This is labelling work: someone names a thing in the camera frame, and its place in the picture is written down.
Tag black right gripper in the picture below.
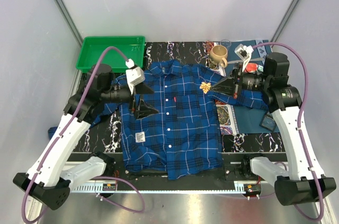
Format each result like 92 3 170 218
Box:
210 62 270 98

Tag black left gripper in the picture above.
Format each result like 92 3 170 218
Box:
102 81 159 118

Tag gold flower brooch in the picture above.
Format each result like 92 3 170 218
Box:
200 82 212 94

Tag blue plaid shirt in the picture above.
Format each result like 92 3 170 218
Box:
91 60 267 180

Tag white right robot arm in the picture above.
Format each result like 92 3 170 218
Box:
211 52 336 205

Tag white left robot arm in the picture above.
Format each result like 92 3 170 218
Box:
13 64 157 210

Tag black brooch box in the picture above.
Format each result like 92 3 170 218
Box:
260 111 277 132

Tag red and teal plate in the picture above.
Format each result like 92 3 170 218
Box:
244 63 264 74

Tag beige ceramic mug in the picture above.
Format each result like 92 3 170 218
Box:
209 45 228 68

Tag blue patterned placemat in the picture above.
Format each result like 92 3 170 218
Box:
208 40 272 135

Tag clear glass cup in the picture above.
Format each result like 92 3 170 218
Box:
220 39 231 49

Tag green plastic tray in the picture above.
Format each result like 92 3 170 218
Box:
76 35 146 74

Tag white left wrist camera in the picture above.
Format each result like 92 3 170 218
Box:
126 59 145 94

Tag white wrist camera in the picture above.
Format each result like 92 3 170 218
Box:
126 59 145 94
235 44 254 72

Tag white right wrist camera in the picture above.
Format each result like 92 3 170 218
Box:
235 44 254 72

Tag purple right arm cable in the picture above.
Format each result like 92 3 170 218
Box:
248 42 325 221

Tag aluminium frame rail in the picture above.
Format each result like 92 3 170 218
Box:
35 162 325 194

